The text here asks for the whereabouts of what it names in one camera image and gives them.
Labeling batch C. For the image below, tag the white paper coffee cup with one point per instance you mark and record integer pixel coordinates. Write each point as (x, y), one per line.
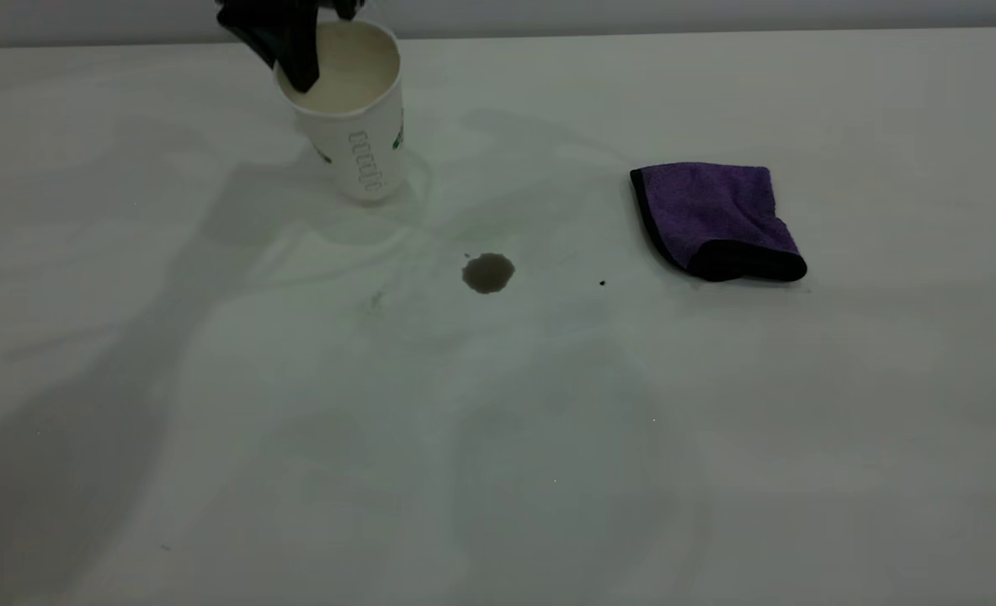
(354, 126)

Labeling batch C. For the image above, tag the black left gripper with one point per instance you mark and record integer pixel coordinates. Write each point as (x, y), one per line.
(253, 10)

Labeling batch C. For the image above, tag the purple microfiber cloth black trim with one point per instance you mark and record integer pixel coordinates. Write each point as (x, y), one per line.
(708, 206)

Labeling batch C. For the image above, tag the brown coffee spill puddle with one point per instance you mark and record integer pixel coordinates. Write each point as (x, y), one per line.
(487, 274)

